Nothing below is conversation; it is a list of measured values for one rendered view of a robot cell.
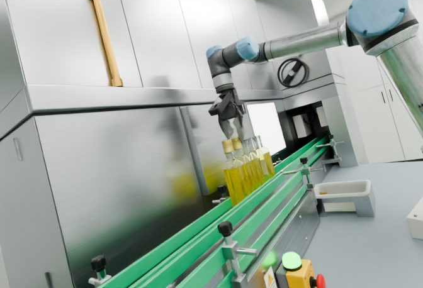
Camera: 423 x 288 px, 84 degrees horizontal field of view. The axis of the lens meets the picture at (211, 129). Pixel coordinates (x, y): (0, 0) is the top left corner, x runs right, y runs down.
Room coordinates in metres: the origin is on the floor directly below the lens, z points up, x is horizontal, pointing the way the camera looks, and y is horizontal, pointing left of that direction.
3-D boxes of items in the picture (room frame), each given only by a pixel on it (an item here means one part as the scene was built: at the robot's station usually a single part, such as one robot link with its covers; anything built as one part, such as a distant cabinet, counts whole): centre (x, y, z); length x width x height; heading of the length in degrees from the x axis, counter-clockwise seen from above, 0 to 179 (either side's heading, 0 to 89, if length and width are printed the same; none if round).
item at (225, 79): (0.89, -0.09, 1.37); 0.08 x 0.08 x 0.05
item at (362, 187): (1.02, -0.46, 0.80); 0.22 x 0.17 x 0.09; 54
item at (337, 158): (1.50, -0.69, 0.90); 0.17 x 0.05 x 0.23; 54
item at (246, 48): (0.84, -0.18, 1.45); 0.11 x 0.11 x 0.08; 52
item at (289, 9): (1.99, -0.95, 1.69); 0.70 x 0.37 x 0.89; 144
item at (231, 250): (0.47, 0.00, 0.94); 0.07 x 0.04 x 0.13; 54
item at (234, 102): (0.89, -0.09, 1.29); 0.09 x 0.08 x 0.12; 143
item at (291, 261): (0.60, -0.11, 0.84); 0.04 x 0.04 x 0.03
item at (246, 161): (0.87, -0.08, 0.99); 0.06 x 0.06 x 0.21; 54
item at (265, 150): (1.01, -0.18, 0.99); 0.06 x 0.06 x 0.21; 53
